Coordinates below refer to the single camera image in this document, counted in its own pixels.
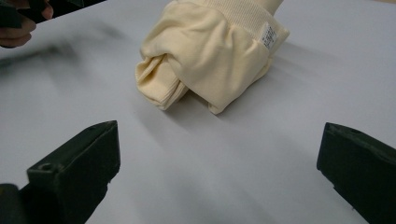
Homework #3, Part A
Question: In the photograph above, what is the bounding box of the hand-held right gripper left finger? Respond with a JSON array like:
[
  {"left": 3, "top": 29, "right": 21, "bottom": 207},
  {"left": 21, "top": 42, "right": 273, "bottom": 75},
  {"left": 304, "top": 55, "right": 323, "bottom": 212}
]
[{"left": 18, "top": 119, "right": 121, "bottom": 224}]

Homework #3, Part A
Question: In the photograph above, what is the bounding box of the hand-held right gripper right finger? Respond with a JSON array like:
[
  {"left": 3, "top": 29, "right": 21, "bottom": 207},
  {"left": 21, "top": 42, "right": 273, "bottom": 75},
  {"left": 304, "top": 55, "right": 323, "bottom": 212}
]
[{"left": 316, "top": 121, "right": 396, "bottom": 224}]

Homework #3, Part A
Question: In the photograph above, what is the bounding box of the cream baby garment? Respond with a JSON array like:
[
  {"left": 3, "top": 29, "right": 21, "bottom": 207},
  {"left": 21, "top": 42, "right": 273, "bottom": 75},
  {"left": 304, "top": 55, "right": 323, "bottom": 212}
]
[{"left": 134, "top": 0, "right": 290, "bottom": 116}]

